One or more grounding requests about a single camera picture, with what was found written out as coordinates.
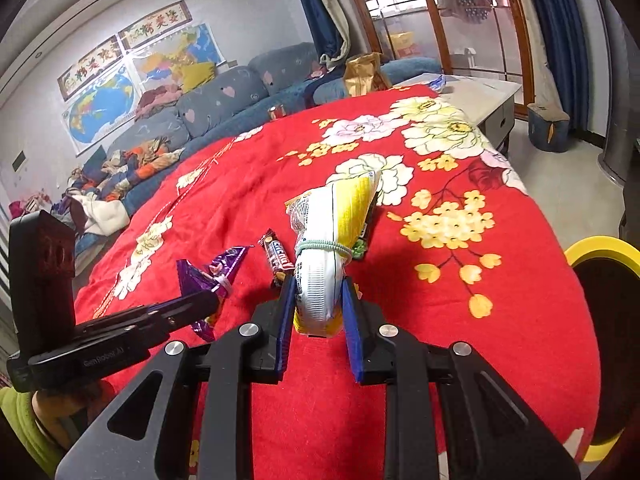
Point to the country map poster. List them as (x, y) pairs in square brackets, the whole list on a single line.
[(175, 52)]

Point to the blue fabric sofa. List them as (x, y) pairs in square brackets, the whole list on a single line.
[(220, 105)]

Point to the person's left forearm green sleeve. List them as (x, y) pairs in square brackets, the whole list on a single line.
[(25, 425)]

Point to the brown paper bag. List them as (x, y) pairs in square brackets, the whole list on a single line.
[(365, 75)]

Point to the purple foil wrapper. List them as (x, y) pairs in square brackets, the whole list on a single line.
[(220, 270)]

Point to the small blue wrapper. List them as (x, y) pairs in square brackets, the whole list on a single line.
[(436, 82)]

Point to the dark red candy bar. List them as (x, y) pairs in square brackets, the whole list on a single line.
[(277, 257)]

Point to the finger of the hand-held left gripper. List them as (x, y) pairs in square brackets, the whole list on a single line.
[(165, 315)]

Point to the yellow cardboard box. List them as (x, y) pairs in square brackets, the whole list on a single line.
[(405, 45)]

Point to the yellow rimmed black bin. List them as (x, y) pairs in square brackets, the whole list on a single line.
[(615, 335)]

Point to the world map poster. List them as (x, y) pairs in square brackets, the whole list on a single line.
[(100, 110)]

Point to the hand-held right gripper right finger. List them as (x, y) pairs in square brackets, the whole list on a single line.
[(352, 340)]

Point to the yellow cushion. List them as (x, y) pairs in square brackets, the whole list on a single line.
[(200, 77)]

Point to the dark glass cabinet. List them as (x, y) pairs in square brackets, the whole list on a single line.
[(631, 220)]

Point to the red floral blanket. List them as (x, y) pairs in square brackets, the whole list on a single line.
[(500, 310)]

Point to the grey coffee table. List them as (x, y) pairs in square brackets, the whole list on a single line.
[(485, 105)]

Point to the blue curtain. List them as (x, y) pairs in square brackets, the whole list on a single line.
[(560, 35), (315, 10)]

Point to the framed calligraphy picture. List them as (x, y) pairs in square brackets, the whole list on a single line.
[(90, 67), (155, 22)]

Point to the blue round stool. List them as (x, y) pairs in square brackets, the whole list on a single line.
[(547, 127)]

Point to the grey tower air conditioner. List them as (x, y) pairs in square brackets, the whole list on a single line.
[(622, 110)]

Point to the wooden framed glass door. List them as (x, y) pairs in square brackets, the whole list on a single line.
[(450, 20)]

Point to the dark red cloth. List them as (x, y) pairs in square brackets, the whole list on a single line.
[(157, 100)]

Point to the pile of colourful clothes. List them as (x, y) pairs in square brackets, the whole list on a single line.
[(125, 170)]

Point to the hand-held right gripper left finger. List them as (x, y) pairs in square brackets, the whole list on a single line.
[(286, 320)]

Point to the white yellow snack packet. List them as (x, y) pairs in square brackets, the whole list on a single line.
[(320, 280)]

